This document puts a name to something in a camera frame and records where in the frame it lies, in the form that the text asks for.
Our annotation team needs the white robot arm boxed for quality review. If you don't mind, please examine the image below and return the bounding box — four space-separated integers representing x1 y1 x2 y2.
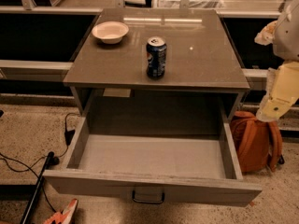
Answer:
254 0 299 122

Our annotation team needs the black drawer handle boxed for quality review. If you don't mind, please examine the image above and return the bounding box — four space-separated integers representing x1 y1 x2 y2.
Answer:
132 190 165 204

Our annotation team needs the white paper bowl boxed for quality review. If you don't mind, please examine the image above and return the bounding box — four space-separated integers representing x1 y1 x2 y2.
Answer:
92 21 129 45

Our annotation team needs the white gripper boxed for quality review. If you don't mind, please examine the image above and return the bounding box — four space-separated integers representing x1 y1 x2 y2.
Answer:
254 0 299 122

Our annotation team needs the orange backpack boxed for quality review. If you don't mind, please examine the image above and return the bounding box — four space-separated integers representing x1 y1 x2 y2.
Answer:
230 111 282 173

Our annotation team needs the blue pepsi can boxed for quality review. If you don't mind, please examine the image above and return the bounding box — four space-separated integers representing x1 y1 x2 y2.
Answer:
146 36 167 78

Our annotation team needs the open grey top drawer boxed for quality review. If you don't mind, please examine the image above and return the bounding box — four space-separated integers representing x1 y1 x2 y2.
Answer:
42 95 263 208

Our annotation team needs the grey cabinet with top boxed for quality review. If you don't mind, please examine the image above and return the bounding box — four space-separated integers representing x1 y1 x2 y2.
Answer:
63 7 251 123

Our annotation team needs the black floor cable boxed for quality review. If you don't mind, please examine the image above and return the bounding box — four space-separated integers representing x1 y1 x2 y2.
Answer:
0 112 80 213

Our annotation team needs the black power adapter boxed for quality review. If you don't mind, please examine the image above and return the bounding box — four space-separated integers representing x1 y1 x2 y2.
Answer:
64 130 75 146

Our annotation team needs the black pole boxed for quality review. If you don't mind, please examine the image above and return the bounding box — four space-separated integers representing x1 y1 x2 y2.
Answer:
20 152 54 224

